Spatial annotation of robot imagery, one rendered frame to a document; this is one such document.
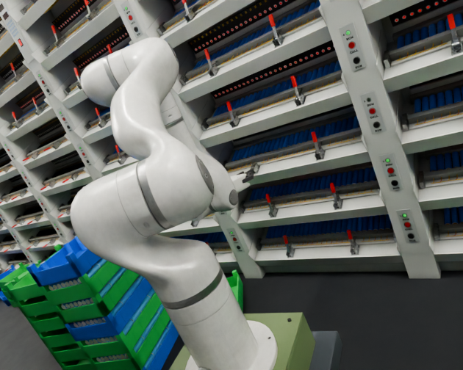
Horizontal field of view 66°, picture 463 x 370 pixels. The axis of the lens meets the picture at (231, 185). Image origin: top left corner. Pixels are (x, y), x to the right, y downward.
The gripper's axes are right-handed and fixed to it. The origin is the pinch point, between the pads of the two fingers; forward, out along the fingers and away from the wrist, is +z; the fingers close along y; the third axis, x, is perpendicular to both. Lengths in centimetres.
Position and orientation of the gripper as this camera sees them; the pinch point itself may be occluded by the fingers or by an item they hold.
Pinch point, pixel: (245, 175)
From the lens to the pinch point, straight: 131.2
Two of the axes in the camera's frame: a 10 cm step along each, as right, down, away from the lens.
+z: 5.4, -3.4, 7.7
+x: -3.3, -9.3, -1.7
